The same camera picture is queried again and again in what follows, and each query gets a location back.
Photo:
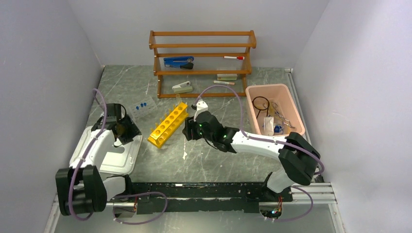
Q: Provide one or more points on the white green box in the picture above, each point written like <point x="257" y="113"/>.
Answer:
<point x="227" y="77"/>

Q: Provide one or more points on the white stapler on block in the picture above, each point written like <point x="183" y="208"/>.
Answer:
<point x="184" y="87"/>

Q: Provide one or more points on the white plastic lid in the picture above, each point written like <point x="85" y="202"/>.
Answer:
<point x="103" y="151"/>

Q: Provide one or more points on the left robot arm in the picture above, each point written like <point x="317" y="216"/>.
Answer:
<point x="86" y="190"/>

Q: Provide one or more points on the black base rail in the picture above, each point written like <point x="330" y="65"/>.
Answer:
<point x="194" y="197"/>

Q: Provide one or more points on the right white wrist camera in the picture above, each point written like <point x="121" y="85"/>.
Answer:
<point x="200" y="107"/>

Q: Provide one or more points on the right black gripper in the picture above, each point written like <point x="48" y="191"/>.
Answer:
<point x="189" y="128"/>

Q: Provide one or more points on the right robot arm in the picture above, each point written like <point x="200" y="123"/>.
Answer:
<point x="298" y="158"/>

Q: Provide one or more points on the blue hexagonal base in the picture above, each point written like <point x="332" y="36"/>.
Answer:
<point x="278" y="129"/>

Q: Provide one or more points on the large clear glass tube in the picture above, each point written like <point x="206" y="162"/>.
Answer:
<point x="178" y="99"/>

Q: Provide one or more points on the pink plastic bin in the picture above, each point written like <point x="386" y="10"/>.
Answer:
<point x="258" y="107"/>

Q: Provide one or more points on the clear well plate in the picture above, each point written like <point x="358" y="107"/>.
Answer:
<point x="144" y="111"/>

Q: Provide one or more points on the yellow test tube rack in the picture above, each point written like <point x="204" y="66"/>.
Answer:
<point x="168" y="125"/>

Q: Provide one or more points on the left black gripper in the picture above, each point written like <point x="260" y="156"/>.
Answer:
<point x="133" y="130"/>

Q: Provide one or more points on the clear plastic bag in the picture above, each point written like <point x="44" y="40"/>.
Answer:
<point x="268" y="126"/>

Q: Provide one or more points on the orange white pen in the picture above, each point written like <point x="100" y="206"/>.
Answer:
<point x="223" y="82"/>

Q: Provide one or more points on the red white marker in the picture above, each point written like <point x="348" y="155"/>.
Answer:
<point x="234" y="57"/>

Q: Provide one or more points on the metal crucible tongs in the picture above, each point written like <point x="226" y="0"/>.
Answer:
<point x="278" y="114"/>

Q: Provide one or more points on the wooden shelf rack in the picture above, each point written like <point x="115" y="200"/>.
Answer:
<point x="208" y="49"/>

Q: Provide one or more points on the blue black clamp tool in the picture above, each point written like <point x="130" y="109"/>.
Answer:
<point x="181" y="62"/>

